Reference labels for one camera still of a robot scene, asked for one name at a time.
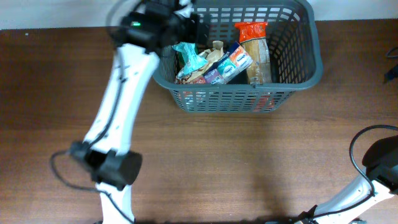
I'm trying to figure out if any teal wipes packet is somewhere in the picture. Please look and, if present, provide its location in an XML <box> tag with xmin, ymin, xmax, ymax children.
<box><xmin>172</xmin><ymin>42</ymin><xmax>208</xmax><ymax>77</ymax></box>

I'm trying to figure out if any beige snack bag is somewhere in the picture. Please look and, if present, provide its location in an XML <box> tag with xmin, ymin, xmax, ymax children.
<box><xmin>173</xmin><ymin>40</ymin><xmax>224</xmax><ymax>84</ymax></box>

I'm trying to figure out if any multicolour tissue pack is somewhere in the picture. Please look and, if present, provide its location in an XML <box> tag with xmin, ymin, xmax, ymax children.
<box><xmin>204</xmin><ymin>42</ymin><xmax>253</xmax><ymax>85</ymax></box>

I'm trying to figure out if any orange spaghetti package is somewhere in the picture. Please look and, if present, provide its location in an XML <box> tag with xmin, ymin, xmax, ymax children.
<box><xmin>231</xmin><ymin>22</ymin><xmax>272</xmax><ymax>87</ymax></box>

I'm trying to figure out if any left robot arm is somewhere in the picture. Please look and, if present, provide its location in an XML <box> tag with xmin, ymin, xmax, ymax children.
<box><xmin>66</xmin><ymin>1</ymin><xmax>208</xmax><ymax>223</ymax></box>

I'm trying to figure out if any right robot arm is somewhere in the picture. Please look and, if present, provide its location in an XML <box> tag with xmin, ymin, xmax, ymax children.
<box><xmin>296</xmin><ymin>124</ymin><xmax>397</xmax><ymax>224</ymax></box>

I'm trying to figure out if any grey plastic basket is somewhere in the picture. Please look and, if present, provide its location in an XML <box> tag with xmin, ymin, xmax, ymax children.
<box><xmin>154</xmin><ymin>0</ymin><xmax>323</xmax><ymax>113</ymax></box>

